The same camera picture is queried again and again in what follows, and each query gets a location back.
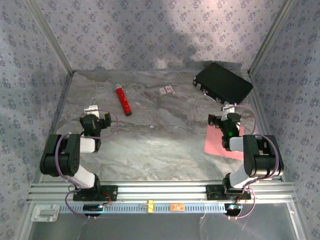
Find pink paper sheet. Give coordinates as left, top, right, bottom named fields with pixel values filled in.
left=204, top=124, right=245, bottom=161

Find red cylindrical tube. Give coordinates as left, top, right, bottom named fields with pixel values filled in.
left=114, top=84, right=133, bottom=117

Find black hard case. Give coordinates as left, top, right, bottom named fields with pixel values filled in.
left=192, top=61, right=254, bottom=110

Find small playing card box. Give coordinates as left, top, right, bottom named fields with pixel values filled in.
left=158, top=84, right=175, bottom=97

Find black right controller board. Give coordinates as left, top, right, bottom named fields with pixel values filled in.
left=224, top=203, right=243, bottom=216

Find black controller board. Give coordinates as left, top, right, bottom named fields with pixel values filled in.
left=83, top=204, right=104, bottom=216
left=224, top=203, right=243, bottom=216

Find black left controller board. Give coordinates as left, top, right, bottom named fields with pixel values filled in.
left=83, top=204, right=104, bottom=216

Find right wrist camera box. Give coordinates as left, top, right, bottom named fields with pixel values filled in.
left=221, top=104, right=236, bottom=120

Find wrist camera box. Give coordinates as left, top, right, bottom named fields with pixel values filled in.
left=221, top=104, right=236, bottom=120
left=83, top=105, right=100, bottom=116

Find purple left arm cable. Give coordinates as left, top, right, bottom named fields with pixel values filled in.
left=54, top=109, right=120, bottom=220

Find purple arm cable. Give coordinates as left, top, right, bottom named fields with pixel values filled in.
left=54, top=109, right=120, bottom=220
left=228, top=104, right=285, bottom=220

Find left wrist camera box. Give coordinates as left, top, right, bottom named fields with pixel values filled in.
left=83, top=105, right=100, bottom=116

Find aluminium side rail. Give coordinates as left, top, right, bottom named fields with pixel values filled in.
left=39, top=72, right=74, bottom=183
left=248, top=71, right=285, bottom=182

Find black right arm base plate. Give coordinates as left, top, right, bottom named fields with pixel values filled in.
left=206, top=184, right=252, bottom=201

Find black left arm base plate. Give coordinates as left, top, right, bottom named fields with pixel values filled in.
left=72, top=185, right=119, bottom=202

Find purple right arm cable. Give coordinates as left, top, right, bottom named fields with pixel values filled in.
left=228, top=104, right=285, bottom=220

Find aluminium frame post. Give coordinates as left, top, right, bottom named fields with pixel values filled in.
left=24, top=0, right=75, bottom=75
left=248, top=0, right=298, bottom=75

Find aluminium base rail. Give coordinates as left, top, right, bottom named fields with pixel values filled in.
left=27, top=181, right=298, bottom=204

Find grey slotted cable duct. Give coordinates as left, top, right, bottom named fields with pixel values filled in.
left=58, top=202, right=230, bottom=215

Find grey metal bracket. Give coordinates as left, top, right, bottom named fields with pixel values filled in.
left=31, top=204, right=60, bottom=223

